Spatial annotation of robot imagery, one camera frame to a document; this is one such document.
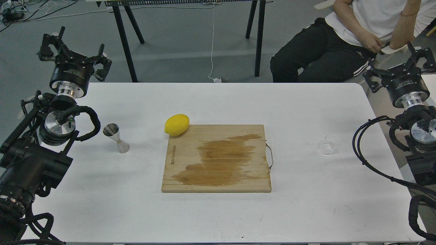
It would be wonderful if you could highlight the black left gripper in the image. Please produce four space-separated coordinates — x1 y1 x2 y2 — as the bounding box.
37 26 112 99

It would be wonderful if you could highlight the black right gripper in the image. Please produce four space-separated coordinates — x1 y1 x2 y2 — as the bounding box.
362 42 436 109

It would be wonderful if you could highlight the steel jigger measuring cup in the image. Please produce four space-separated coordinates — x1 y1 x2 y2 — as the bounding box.
103 124 130 154

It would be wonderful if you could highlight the clear glass cup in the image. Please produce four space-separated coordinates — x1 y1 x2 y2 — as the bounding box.
318 133 340 155

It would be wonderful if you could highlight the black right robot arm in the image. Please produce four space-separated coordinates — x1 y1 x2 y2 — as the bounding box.
352 43 436 242

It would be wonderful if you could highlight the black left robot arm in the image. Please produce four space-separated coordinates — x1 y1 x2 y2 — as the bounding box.
0 27 112 245

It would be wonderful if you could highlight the seated person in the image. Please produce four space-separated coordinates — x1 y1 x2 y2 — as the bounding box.
270 0 436 83

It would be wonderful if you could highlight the black-legged background table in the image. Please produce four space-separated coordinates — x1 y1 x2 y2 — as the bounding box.
86 0 275 83

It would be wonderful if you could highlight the yellow lemon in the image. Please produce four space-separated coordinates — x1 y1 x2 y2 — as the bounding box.
164 114 190 136

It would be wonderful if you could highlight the wooden cutting board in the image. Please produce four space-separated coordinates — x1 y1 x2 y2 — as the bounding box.
161 125 271 193

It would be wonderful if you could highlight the cable bundle on floor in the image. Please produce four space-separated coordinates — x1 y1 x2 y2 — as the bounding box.
0 0 79 33

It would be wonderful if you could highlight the white hanging cable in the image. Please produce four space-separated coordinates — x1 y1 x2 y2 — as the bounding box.
208 3 222 83

